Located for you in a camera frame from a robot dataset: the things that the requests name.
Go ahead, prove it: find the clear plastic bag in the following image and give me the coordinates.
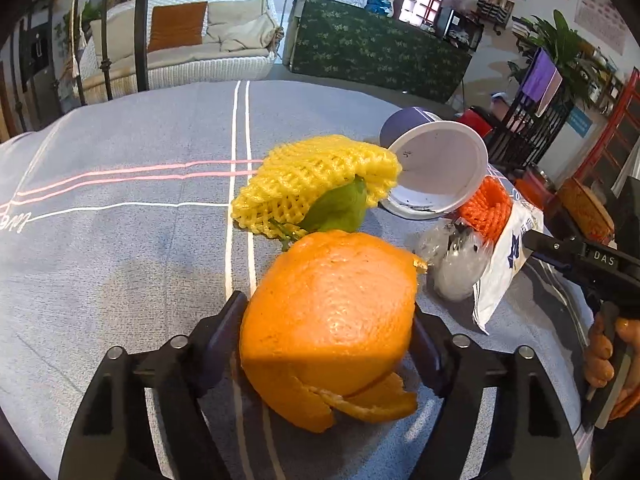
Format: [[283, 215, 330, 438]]
[[414, 220, 494, 302]]

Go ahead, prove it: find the eyebrow chart wall poster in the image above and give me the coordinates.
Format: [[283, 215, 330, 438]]
[[574, 0, 629, 57]]

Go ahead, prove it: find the orange cushion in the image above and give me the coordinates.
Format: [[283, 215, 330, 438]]
[[147, 1, 209, 54]]

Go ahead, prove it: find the green potted plant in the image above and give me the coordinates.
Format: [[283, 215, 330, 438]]
[[507, 10, 609, 112]]

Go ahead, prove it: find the striped grey-blue blanket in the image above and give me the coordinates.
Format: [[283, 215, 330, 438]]
[[0, 80, 595, 480]]

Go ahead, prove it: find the orange foam net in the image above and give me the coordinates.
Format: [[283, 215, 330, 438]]
[[456, 177, 514, 244]]

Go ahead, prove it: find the red ladder shelf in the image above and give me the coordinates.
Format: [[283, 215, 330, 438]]
[[571, 67, 640, 197]]

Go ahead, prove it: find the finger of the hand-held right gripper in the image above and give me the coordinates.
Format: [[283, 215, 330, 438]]
[[522, 229, 586, 267]]

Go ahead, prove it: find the white wicker swing sofa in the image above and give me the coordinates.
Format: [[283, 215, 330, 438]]
[[77, 0, 285, 94]]

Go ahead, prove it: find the white purple paper cup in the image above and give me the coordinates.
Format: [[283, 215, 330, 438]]
[[378, 106, 489, 221]]

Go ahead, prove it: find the purple towel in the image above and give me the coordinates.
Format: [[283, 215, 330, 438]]
[[520, 49, 559, 104]]

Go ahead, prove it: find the person's right hand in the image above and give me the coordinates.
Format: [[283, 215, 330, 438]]
[[584, 312, 640, 421]]

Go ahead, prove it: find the black iron bed frame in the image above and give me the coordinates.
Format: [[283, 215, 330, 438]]
[[0, 0, 154, 136]]

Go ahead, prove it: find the yellow foam net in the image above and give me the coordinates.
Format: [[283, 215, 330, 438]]
[[231, 135, 404, 240]]

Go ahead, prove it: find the green patterned counter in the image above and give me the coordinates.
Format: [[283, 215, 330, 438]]
[[282, 0, 474, 107]]

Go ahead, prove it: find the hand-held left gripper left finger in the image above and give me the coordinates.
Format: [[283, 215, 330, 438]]
[[57, 290, 249, 480]]

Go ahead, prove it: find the pink towel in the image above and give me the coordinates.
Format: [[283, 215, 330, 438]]
[[535, 67, 564, 117]]

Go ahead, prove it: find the white printed bag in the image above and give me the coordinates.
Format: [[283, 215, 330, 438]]
[[471, 187, 547, 336]]

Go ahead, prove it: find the orange bucket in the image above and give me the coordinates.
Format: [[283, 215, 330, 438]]
[[515, 180, 551, 208]]

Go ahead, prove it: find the green leaf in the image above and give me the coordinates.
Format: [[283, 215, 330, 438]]
[[279, 177, 369, 252]]

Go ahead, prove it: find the small shelf with bottles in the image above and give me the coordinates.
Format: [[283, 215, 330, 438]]
[[474, 0, 517, 37]]

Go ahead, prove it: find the partly peeled orange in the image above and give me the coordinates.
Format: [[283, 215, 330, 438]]
[[239, 230, 429, 435]]

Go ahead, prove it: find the white cushion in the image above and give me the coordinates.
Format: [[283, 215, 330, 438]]
[[89, 5, 154, 69], [204, 0, 279, 54]]

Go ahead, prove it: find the wooden shelf unit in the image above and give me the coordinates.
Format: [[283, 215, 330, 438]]
[[579, 50, 627, 112]]

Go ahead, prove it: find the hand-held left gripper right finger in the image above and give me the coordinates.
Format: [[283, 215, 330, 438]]
[[407, 305, 583, 480]]

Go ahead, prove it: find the blue wall sign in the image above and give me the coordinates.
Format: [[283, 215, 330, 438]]
[[567, 107, 594, 139]]

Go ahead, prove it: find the black display box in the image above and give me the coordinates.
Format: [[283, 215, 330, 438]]
[[432, 9, 485, 52]]

